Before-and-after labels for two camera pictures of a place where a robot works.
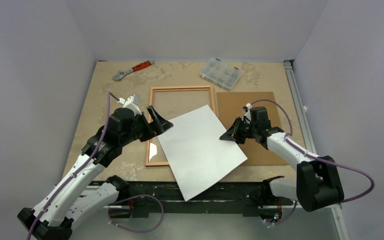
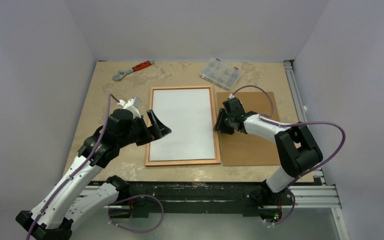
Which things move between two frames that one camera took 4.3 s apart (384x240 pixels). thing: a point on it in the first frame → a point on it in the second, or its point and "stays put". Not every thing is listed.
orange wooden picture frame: x=147 y=163 stays put
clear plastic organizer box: x=220 y=72 stays put
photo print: x=197 y=155 → x=188 y=113
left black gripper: x=161 y=124 stays put
